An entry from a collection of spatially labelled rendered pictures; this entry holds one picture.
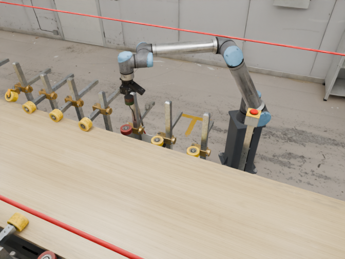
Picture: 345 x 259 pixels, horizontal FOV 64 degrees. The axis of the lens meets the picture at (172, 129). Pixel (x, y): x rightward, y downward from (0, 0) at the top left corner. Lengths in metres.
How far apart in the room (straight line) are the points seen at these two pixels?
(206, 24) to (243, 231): 3.40
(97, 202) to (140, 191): 0.23
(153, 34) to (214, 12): 1.06
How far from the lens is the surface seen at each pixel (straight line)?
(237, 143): 2.55
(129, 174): 1.63
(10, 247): 2.51
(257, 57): 4.41
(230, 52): 1.85
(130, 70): 1.81
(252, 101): 2.13
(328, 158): 3.33
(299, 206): 1.62
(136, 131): 1.97
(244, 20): 4.23
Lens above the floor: 2.14
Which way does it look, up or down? 41 degrees down
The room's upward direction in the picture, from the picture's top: 1 degrees counter-clockwise
